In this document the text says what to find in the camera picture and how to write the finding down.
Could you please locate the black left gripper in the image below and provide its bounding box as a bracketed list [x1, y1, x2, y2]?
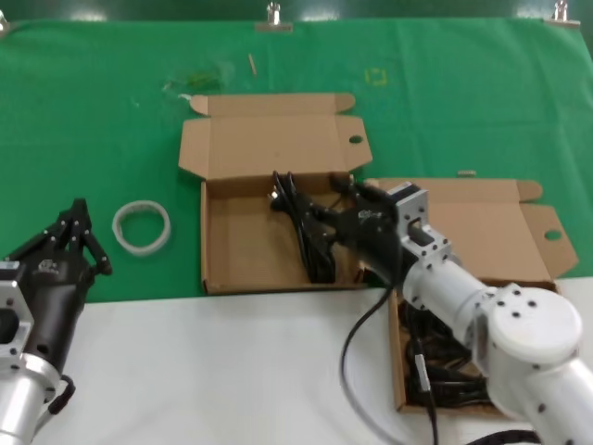
[8, 197, 114, 372]

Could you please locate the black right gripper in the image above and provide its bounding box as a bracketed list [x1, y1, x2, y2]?
[295, 172, 410, 292]

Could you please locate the open cardboard mailer box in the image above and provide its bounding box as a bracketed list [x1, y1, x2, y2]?
[363, 178, 580, 413]
[177, 92, 374, 296]

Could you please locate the clear tape roll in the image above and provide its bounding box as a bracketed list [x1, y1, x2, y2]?
[112, 199, 172, 256]

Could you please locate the green table cloth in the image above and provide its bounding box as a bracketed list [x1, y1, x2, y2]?
[0, 17, 593, 305]

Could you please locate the metal binder clip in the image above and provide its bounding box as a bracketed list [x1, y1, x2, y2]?
[542, 1, 581, 28]
[255, 2, 294, 32]

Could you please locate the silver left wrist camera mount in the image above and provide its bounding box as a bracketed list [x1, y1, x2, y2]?
[0, 261, 36, 372]

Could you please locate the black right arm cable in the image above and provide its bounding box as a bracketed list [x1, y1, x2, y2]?
[341, 283, 404, 441]

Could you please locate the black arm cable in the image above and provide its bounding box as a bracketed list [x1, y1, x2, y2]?
[34, 373, 76, 432]
[341, 283, 404, 441]

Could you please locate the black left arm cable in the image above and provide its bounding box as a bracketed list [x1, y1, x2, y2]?
[34, 373, 76, 432]

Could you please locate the cable with silver connector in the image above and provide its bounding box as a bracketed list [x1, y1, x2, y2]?
[410, 333, 439, 426]

